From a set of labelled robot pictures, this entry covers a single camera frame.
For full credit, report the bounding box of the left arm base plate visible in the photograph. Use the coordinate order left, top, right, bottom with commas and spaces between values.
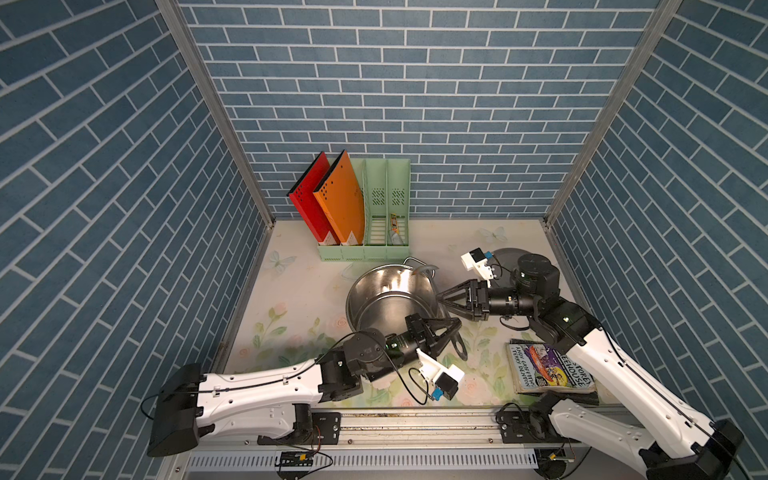
257, 412, 342, 446

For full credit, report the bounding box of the red folder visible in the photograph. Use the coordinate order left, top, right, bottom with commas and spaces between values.
288, 152, 339, 245

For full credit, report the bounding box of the small circuit board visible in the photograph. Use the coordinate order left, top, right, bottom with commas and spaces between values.
277, 451, 314, 470

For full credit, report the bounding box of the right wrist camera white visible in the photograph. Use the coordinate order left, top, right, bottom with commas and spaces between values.
461, 248, 496, 287

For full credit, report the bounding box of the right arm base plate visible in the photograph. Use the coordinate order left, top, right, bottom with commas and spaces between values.
495, 410, 573, 445

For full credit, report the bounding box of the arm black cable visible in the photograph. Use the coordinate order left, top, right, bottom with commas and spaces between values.
497, 311, 751, 480
139, 329, 433, 421

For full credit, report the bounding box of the orange folder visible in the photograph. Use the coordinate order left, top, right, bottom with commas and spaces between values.
313, 150, 365, 246

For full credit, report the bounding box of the colourful children's book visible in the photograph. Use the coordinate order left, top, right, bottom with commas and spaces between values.
506, 339, 599, 406

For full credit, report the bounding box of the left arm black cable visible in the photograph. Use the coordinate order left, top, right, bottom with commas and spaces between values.
139, 329, 433, 421

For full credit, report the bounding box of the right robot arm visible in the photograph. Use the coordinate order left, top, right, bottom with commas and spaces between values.
438, 249, 744, 479

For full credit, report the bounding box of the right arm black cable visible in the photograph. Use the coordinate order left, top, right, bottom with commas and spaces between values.
497, 311, 751, 480

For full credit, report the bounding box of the metal ladle spoon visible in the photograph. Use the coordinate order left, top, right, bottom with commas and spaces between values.
450, 333, 468, 361

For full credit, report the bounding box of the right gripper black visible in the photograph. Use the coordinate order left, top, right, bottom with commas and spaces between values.
437, 280, 535, 322

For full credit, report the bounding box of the steel pot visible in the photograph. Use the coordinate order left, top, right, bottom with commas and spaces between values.
345, 257, 447, 335

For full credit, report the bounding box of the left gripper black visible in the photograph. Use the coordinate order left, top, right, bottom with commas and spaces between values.
358, 315, 458, 383

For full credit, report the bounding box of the green file organizer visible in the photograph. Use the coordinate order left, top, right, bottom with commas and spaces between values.
317, 158, 411, 262

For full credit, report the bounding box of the small item in organizer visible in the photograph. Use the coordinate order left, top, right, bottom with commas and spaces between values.
390, 214, 404, 246

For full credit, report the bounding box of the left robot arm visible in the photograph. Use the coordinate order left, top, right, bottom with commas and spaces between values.
147, 314, 466, 458

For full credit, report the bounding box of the aluminium front rail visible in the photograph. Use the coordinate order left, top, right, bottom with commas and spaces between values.
158, 408, 638, 479

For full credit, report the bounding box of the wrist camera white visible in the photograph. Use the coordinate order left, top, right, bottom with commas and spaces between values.
416, 349, 465, 401
461, 248, 496, 287

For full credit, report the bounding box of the steel pot lid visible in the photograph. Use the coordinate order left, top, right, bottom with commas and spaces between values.
489, 248, 531, 281

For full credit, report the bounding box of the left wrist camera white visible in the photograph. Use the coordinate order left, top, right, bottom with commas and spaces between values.
416, 349, 465, 401

